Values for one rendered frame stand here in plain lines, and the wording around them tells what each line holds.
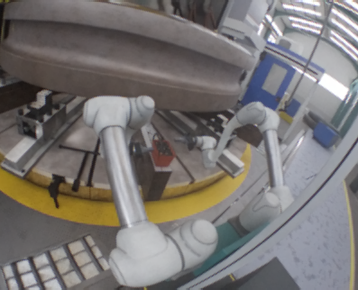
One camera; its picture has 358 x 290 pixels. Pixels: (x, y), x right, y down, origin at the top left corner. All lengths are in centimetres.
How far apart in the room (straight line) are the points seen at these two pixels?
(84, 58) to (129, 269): 170
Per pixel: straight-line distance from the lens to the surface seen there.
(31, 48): 231
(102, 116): 73
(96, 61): 182
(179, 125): 278
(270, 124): 126
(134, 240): 58
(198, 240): 63
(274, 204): 99
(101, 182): 170
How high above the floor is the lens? 159
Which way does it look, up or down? 32 degrees down
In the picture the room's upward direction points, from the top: 23 degrees clockwise
